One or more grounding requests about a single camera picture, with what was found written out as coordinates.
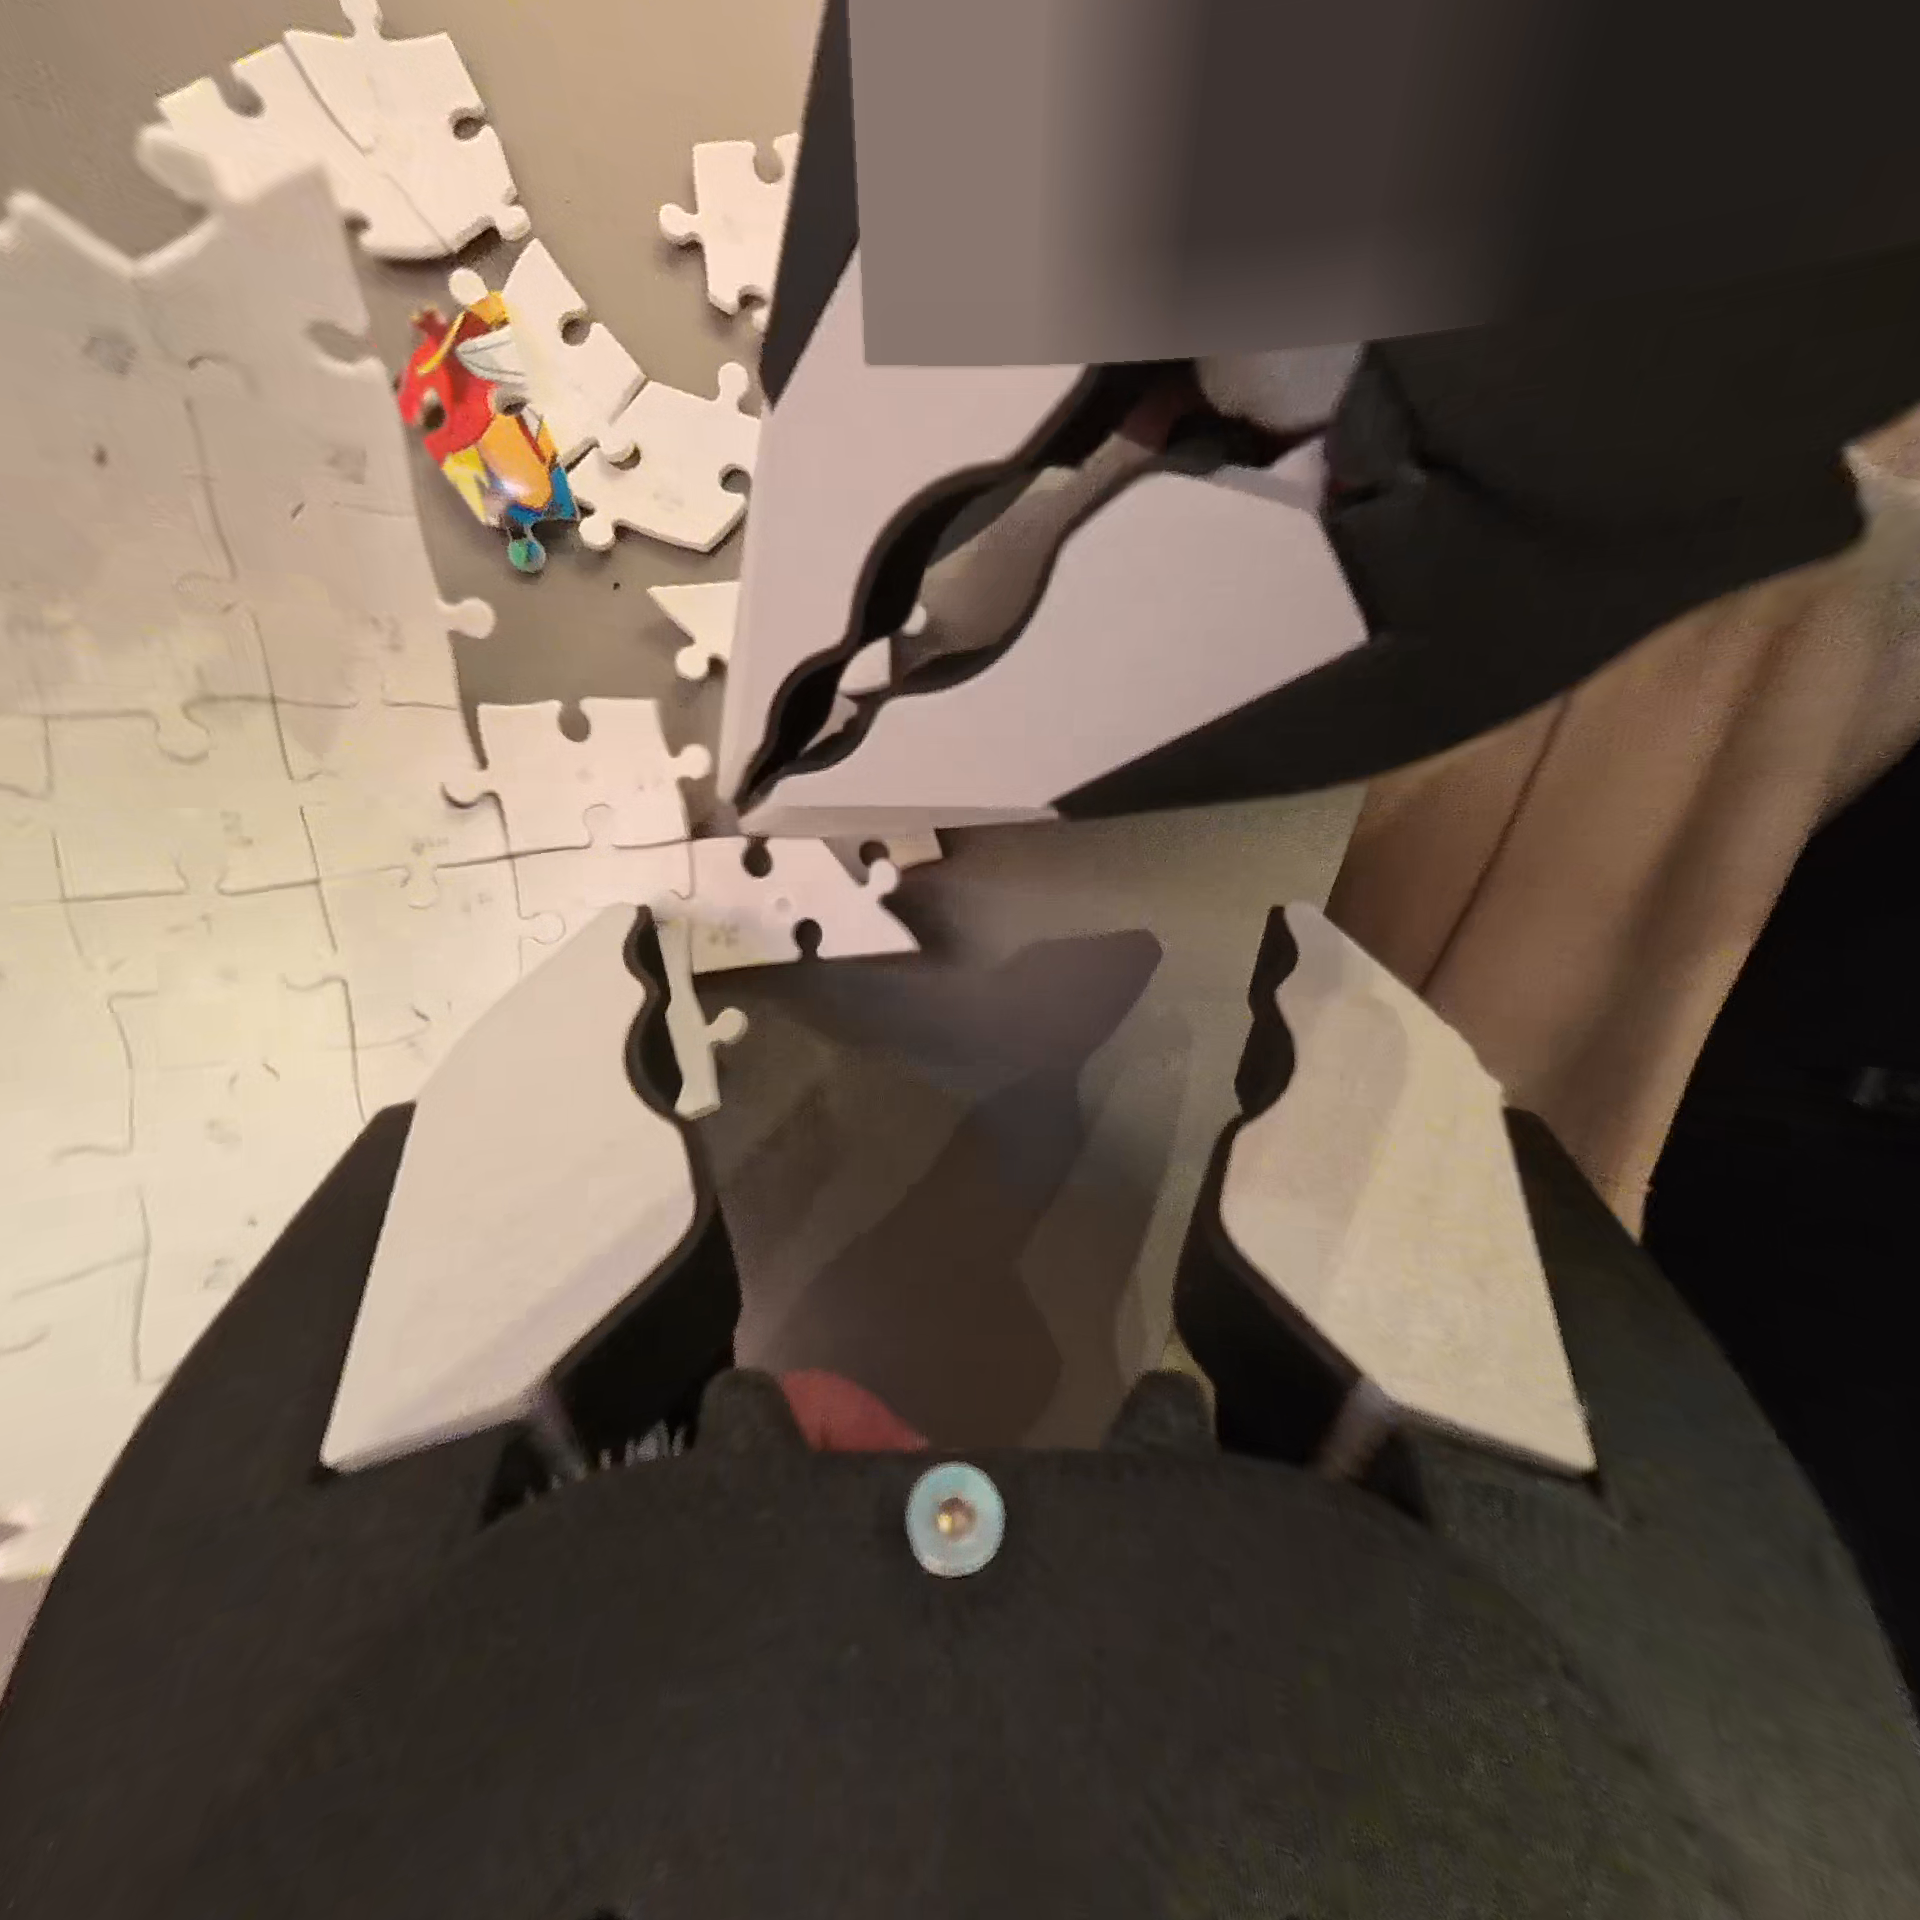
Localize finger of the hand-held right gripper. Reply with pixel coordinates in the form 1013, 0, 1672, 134
731, 441, 1376, 838
719, 277, 1105, 804

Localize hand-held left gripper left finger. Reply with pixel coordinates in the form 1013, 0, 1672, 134
320, 903, 745, 1471

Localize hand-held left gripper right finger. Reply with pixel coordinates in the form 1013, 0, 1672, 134
1175, 901, 1600, 1479

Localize white puzzle pieces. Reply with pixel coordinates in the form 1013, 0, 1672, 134
135, 0, 947, 962

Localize small white puzzle piece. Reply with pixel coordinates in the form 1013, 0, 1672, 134
661, 914, 748, 1120

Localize red fish print puzzle piece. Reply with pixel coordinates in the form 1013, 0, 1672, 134
393, 287, 586, 576

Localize white unfinished puzzle ball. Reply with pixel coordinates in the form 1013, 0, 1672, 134
0, 170, 713, 1593

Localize person's right forearm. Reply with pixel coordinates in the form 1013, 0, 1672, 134
1328, 433, 1920, 1248

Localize dark cloth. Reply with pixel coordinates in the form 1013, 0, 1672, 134
1642, 720, 1920, 1518

